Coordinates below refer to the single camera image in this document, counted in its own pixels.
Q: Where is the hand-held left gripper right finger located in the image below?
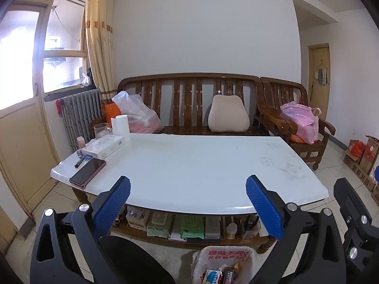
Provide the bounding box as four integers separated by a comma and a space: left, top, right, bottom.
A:
245, 174, 347, 284

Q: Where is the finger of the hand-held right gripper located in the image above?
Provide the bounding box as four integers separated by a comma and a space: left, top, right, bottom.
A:
333, 177, 379, 273

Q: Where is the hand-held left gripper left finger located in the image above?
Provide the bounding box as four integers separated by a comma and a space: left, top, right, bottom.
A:
30, 175, 131, 284

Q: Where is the plastic bag lined trash bin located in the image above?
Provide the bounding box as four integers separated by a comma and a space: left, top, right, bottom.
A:
192, 245, 258, 284

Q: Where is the dark cigarette pack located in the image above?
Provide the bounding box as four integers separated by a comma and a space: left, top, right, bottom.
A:
221, 266, 240, 284

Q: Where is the blue medicine box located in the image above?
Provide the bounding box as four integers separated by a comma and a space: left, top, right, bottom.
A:
203, 269, 222, 284

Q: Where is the clear plastic container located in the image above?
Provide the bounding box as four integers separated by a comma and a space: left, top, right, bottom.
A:
238, 213, 261, 239

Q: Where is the white and red carton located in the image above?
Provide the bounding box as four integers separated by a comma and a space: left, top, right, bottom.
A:
126, 205, 151, 231

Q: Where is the printed cardboard box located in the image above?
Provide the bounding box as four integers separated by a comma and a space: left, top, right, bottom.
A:
343, 140, 375, 193

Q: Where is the dark smartphone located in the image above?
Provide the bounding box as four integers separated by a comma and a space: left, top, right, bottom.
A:
69, 158, 107, 188

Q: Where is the white bottle yellow label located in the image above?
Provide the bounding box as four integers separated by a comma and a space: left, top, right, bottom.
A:
225, 223, 238, 240

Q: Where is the grey green wipes pack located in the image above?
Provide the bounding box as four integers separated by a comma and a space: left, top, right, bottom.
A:
146, 210, 175, 237

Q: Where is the grey white carton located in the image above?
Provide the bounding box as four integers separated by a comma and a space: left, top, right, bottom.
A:
205, 215, 222, 240

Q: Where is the red plastic bag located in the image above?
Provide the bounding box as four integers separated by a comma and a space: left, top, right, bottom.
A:
349, 141, 365, 158

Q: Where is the long white flat box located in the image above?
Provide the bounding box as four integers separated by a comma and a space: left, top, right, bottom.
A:
81, 134, 125, 158

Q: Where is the pink and white box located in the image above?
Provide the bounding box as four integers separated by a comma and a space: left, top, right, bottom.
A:
168, 214, 187, 241

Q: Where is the bright green wipes pack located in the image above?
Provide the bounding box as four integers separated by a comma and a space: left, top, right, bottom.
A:
181, 214, 205, 239

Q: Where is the clear glass mug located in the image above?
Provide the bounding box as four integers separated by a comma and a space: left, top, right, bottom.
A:
94, 123, 114, 139

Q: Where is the white paper towel roll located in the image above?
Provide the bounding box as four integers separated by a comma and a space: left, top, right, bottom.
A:
111, 114, 131, 141

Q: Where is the white top wooden table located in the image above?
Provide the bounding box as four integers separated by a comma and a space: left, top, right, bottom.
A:
50, 133, 330, 253

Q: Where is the wooden armchair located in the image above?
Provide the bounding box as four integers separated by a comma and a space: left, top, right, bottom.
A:
260, 77, 336, 170

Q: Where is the orange bag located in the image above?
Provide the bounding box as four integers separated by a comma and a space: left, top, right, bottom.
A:
104, 102, 122, 122

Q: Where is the pink plastic bag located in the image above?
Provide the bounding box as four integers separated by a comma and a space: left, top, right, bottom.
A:
280, 101, 323, 145

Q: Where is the grey radiator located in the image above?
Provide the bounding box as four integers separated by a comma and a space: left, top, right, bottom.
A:
61, 89, 103, 151

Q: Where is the translucent white plastic bag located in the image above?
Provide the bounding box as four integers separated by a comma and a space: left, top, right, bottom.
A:
112, 91, 165, 133

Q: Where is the beige cushion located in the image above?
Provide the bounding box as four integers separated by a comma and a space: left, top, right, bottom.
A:
208, 95, 251, 133

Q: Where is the yellow balcony door with window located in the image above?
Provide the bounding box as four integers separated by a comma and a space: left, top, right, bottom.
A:
0, 0, 89, 237

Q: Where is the yellow interior door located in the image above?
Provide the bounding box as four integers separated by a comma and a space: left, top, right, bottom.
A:
308, 44, 330, 122

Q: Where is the hanger with grey cloth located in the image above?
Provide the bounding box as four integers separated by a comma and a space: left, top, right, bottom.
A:
314, 59, 329, 86

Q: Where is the wooden slatted bench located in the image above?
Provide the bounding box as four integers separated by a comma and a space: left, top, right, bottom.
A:
117, 73, 264, 137

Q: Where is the beige patterned curtain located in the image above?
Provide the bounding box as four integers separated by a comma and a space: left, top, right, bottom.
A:
84, 0, 117, 101

